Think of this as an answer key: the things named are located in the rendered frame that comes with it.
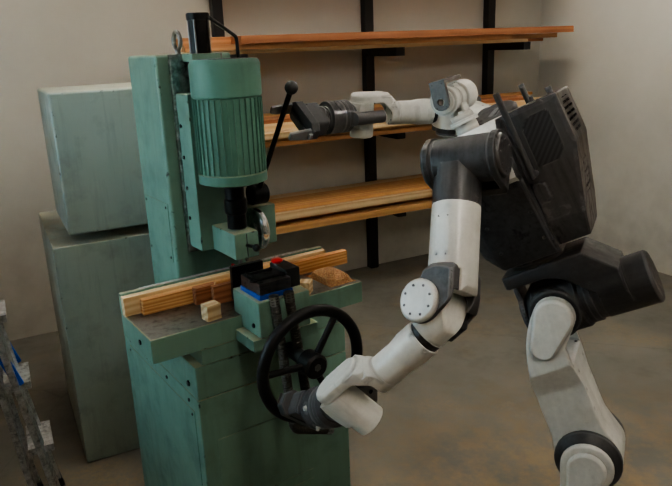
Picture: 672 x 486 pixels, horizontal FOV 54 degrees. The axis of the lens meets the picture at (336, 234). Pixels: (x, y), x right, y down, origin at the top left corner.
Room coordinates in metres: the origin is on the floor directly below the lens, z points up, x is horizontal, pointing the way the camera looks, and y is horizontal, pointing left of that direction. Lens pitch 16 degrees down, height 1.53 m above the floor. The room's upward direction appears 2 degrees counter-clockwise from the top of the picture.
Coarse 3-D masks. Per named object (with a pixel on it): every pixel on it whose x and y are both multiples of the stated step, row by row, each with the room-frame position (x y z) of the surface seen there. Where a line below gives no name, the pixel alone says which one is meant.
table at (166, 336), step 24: (336, 288) 1.67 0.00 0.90; (360, 288) 1.71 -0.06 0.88; (168, 312) 1.55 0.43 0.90; (192, 312) 1.54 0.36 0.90; (144, 336) 1.41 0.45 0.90; (168, 336) 1.41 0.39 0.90; (192, 336) 1.44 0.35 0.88; (216, 336) 1.47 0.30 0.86; (240, 336) 1.48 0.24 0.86; (288, 336) 1.47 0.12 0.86
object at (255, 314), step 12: (240, 288) 1.54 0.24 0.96; (300, 288) 1.52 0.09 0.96; (240, 300) 1.51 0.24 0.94; (252, 300) 1.46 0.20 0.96; (264, 300) 1.45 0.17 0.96; (300, 300) 1.50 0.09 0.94; (240, 312) 1.51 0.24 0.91; (252, 312) 1.46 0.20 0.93; (264, 312) 1.44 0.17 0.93; (252, 324) 1.45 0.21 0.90; (264, 324) 1.44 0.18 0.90; (300, 324) 1.49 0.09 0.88; (264, 336) 1.44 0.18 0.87
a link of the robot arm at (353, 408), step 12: (312, 396) 1.18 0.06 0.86; (348, 396) 1.11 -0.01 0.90; (360, 396) 1.12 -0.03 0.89; (312, 408) 1.16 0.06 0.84; (324, 408) 1.12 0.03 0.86; (336, 408) 1.10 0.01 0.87; (348, 408) 1.10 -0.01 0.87; (360, 408) 1.11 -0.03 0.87; (372, 408) 1.12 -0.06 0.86; (324, 420) 1.14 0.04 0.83; (336, 420) 1.13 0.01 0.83; (348, 420) 1.11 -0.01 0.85; (360, 420) 1.10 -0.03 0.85; (372, 420) 1.10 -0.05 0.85; (360, 432) 1.11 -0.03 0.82
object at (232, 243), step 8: (216, 224) 1.75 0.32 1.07; (224, 224) 1.74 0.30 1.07; (216, 232) 1.72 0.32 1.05; (224, 232) 1.68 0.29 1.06; (232, 232) 1.66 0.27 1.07; (240, 232) 1.66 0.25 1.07; (248, 232) 1.66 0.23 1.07; (256, 232) 1.67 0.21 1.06; (216, 240) 1.73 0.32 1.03; (224, 240) 1.69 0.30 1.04; (232, 240) 1.64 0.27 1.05; (240, 240) 1.64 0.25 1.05; (248, 240) 1.66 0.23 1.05; (256, 240) 1.67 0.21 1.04; (216, 248) 1.73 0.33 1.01; (224, 248) 1.69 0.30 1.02; (232, 248) 1.65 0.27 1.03; (240, 248) 1.64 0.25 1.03; (248, 248) 1.66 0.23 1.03; (232, 256) 1.65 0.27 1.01; (240, 256) 1.64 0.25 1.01; (248, 256) 1.65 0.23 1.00
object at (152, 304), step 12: (336, 252) 1.86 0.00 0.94; (300, 264) 1.79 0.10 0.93; (312, 264) 1.81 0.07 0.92; (324, 264) 1.84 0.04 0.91; (336, 264) 1.86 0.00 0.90; (144, 300) 1.53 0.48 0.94; (156, 300) 1.55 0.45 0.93; (168, 300) 1.57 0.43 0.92; (180, 300) 1.59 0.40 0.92; (192, 300) 1.60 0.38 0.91; (144, 312) 1.53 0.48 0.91; (156, 312) 1.55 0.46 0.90
